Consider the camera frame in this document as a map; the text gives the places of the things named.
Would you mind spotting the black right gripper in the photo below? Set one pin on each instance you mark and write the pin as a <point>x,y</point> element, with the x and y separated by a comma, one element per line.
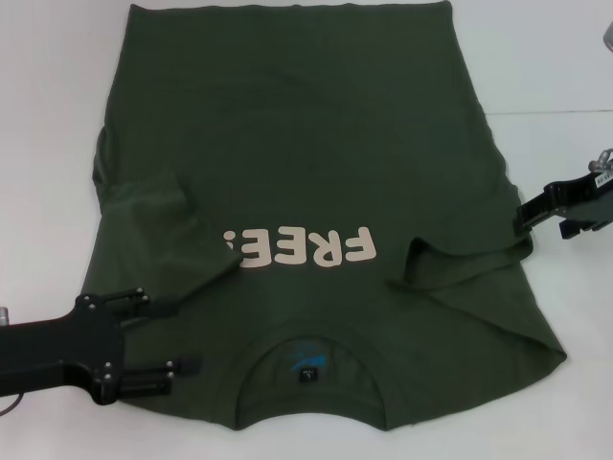
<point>589,201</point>

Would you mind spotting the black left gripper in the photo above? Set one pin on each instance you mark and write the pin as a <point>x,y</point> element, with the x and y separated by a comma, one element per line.
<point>72,342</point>

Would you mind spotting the dark green FREE! t-shirt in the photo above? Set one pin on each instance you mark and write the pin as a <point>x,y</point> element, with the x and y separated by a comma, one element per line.
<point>311,144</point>

